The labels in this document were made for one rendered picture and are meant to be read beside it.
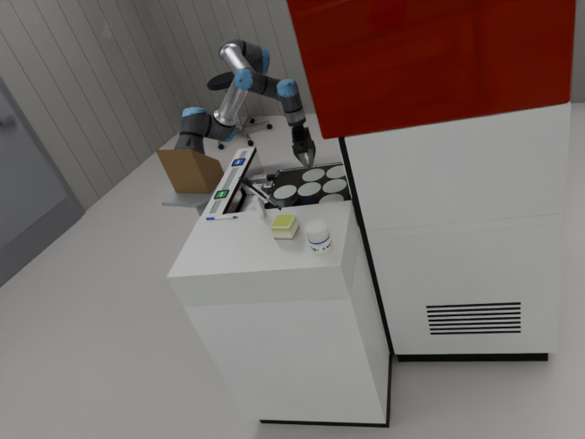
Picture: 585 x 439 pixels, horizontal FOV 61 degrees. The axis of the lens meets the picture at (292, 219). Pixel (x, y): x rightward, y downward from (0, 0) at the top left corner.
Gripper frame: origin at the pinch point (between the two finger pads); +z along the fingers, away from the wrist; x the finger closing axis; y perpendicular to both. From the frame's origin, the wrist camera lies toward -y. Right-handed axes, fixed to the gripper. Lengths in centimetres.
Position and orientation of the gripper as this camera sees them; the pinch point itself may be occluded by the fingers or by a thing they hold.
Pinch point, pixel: (309, 166)
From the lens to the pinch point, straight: 201.3
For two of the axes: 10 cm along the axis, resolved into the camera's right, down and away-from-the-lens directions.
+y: -0.4, -5.5, 8.4
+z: 2.6, 8.0, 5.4
